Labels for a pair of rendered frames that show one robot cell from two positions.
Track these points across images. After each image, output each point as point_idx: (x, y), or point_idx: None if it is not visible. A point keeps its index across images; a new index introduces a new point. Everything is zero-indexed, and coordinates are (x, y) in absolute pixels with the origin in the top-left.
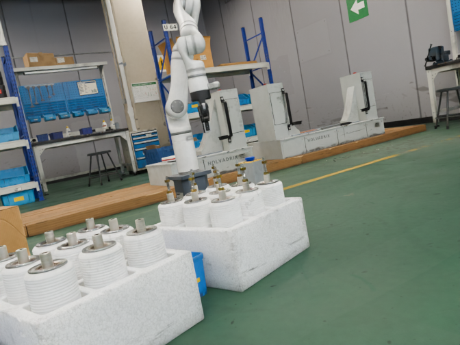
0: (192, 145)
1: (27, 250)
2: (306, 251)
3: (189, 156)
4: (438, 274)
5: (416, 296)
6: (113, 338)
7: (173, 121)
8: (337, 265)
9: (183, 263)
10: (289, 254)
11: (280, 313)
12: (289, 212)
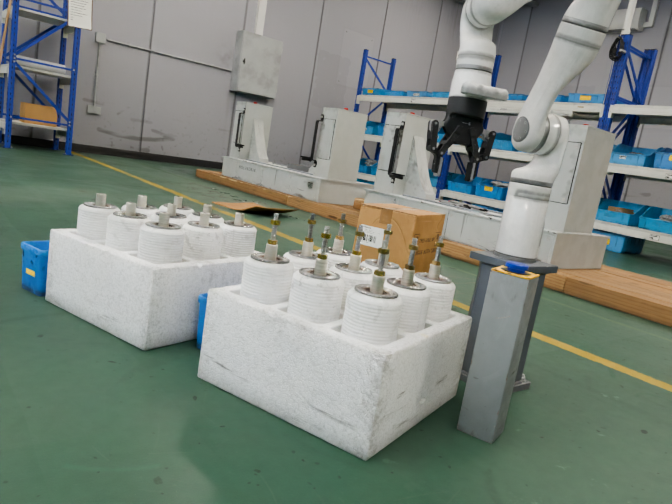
0: (521, 209)
1: (404, 267)
2: (336, 452)
3: (507, 226)
4: None
5: None
6: (79, 283)
7: (536, 158)
8: (221, 462)
9: (141, 274)
10: (302, 419)
11: (95, 387)
12: (335, 356)
